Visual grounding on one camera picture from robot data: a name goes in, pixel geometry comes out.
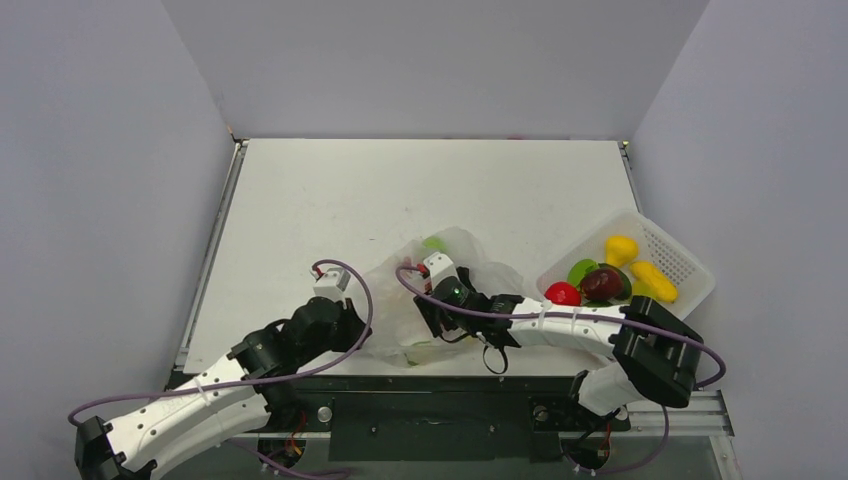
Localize green fake apple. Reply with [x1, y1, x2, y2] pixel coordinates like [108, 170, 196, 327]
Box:
[421, 236, 447, 253]

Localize clear plastic bag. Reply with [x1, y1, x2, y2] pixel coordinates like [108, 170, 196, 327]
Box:
[362, 227, 534, 369]

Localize dark red fake plum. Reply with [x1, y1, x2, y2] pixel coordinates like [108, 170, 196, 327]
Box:
[578, 267, 626, 301]

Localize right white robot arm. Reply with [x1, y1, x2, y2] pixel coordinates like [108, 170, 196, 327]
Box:
[397, 274, 703, 427]

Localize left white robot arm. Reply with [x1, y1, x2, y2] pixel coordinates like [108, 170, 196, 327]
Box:
[74, 296, 373, 479]

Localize green fake leaf fruit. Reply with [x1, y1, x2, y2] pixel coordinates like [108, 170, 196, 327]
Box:
[566, 259, 599, 287]

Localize yellow fake pepper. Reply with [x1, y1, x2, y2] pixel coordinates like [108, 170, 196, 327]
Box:
[604, 235, 640, 268]

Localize yellow fake mango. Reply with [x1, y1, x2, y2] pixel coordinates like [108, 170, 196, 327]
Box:
[630, 261, 679, 303]

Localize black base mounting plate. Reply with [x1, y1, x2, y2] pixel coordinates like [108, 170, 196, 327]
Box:
[238, 375, 631, 466]

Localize dark green avocado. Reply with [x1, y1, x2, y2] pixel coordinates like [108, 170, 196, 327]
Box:
[600, 263, 633, 300]

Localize white plastic basket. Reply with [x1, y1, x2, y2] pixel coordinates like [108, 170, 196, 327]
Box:
[535, 209, 717, 325]

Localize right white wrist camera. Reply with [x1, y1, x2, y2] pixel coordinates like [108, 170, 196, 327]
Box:
[421, 252, 458, 293]

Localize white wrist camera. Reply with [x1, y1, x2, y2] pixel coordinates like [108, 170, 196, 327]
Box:
[313, 267, 351, 303]
[421, 252, 458, 293]

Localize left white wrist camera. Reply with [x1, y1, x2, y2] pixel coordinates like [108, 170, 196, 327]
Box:
[313, 267, 351, 303]

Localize aluminium frame rail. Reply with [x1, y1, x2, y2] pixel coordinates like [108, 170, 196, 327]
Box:
[620, 390, 735, 437]

